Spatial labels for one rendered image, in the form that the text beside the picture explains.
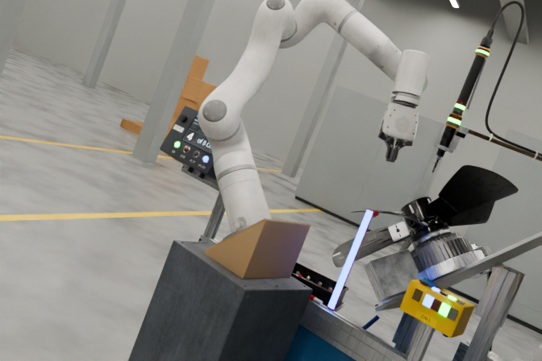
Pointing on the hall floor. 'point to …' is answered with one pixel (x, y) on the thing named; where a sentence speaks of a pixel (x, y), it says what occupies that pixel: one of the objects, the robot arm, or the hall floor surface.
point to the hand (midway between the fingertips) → (391, 155)
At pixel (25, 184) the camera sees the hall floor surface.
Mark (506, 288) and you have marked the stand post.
